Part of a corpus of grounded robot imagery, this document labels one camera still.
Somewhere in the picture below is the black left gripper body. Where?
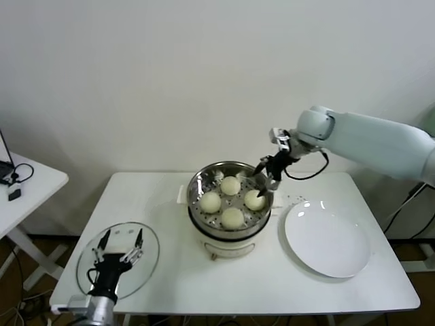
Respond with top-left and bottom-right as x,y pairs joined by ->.
88,253 -> 132,296

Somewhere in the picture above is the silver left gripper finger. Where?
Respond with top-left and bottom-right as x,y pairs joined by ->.
122,228 -> 144,264
92,229 -> 112,264

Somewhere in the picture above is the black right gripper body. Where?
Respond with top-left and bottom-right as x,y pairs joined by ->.
266,152 -> 290,181

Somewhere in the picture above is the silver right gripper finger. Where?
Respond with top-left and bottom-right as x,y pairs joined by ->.
253,155 -> 271,177
257,178 -> 280,198

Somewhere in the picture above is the white steamed baozi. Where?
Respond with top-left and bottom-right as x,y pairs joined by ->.
220,207 -> 245,229
244,189 -> 266,211
199,192 -> 222,214
220,176 -> 241,196

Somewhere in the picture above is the perforated stainless steamer basket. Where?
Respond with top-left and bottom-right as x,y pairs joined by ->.
186,161 -> 275,240

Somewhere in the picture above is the round glass pot lid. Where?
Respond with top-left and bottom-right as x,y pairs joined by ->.
76,221 -> 160,302

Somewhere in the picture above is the white round plate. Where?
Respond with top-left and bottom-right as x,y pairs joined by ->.
278,200 -> 372,279

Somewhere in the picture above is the white side table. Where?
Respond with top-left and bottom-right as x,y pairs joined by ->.
0,151 -> 80,293

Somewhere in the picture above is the black and white adapter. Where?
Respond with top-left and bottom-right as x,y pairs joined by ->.
7,182 -> 24,202

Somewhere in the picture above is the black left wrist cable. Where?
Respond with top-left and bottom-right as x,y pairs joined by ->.
86,267 -> 99,290

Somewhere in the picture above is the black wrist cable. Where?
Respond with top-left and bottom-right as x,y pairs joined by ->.
86,267 -> 99,290
283,151 -> 330,181

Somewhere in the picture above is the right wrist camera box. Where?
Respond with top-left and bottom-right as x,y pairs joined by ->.
268,128 -> 292,151

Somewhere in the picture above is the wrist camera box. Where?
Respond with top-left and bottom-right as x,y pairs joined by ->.
50,294 -> 92,314
268,128 -> 292,151

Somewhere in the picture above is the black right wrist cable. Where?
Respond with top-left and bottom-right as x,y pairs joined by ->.
283,151 -> 330,181

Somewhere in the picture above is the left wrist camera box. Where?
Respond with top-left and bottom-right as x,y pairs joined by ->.
50,294 -> 92,314

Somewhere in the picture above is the black laptop cable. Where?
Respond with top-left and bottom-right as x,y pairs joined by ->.
0,162 -> 35,187

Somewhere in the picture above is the black cable and device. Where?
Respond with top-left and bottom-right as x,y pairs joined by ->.
0,130 -> 16,181

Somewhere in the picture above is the black floor cable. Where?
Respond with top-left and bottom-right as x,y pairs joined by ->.
383,185 -> 435,240

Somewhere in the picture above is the white furniture base frame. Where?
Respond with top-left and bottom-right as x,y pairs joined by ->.
389,237 -> 435,274

